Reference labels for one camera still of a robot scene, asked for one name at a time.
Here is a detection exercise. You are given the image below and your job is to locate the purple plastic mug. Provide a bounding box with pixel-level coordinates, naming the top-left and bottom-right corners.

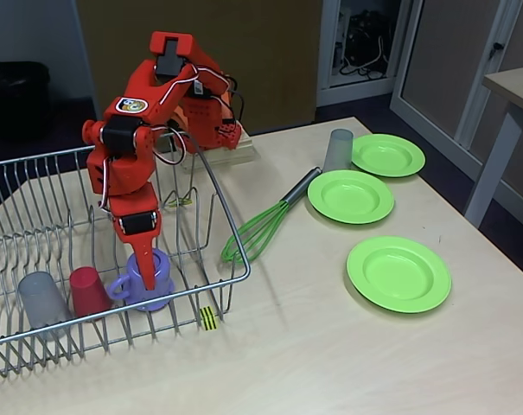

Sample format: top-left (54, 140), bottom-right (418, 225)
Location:
top-left (106, 248), bottom-right (175, 313)

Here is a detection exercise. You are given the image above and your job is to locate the red plastic cup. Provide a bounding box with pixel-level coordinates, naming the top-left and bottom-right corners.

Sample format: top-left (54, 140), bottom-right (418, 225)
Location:
top-left (68, 266), bottom-right (113, 323)

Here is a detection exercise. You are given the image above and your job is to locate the translucent grey plastic cup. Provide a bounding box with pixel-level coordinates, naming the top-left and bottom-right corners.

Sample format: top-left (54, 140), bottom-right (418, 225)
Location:
top-left (17, 271), bottom-right (74, 341)
top-left (322, 128), bottom-right (354, 172)

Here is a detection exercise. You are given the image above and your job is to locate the green whisk with metal handle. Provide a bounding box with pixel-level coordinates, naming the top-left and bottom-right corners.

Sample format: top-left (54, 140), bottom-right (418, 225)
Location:
top-left (220, 167), bottom-right (322, 265)

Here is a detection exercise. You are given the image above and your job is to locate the yellow black striped tape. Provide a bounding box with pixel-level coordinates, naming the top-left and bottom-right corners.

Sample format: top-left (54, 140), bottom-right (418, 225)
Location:
top-left (199, 305), bottom-right (220, 333)

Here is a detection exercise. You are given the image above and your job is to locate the orange table clamp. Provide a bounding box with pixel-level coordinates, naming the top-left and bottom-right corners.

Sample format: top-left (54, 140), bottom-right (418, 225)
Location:
top-left (169, 101), bottom-right (191, 131)
top-left (217, 84), bottom-right (237, 120)

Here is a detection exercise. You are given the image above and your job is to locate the wooden base block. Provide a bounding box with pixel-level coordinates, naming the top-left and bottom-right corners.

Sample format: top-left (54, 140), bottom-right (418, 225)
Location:
top-left (176, 129), bottom-right (258, 174)

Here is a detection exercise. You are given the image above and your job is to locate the brown pin board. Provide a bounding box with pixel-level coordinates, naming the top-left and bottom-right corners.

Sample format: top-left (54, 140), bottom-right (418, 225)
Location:
top-left (75, 0), bottom-right (322, 144)

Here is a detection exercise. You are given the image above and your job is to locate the green plastic plate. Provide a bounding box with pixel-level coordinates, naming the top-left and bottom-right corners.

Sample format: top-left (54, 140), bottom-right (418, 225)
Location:
top-left (346, 236), bottom-right (453, 315)
top-left (307, 169), bottom-right (395, 226)
top-left (351, 133), bottom-right (426, 179)

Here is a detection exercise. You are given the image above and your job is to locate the white tambour door cabinet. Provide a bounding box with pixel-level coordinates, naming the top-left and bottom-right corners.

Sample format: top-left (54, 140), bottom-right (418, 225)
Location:
top-left (316, 0), bottom-right (523, 208)

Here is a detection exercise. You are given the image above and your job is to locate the beige side table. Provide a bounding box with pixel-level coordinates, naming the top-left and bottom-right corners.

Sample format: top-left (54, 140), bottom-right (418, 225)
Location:
top-left (463, 64), bottom-right (523, 228)

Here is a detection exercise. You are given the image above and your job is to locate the metal wire dish rack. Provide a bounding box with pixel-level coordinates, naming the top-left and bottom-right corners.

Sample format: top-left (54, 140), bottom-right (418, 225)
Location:
top-left (0, 131), bottom-right (252, 382)

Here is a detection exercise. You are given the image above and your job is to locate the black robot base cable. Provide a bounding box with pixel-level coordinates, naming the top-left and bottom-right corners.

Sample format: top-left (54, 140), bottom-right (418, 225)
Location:
top-left (226, 76), bottom-right (246, 126)

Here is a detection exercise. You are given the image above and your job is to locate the tangled cables and electronics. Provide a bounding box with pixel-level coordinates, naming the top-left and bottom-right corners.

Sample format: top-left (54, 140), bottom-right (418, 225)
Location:
top-left (339, 9), bottom-right (392, 81)

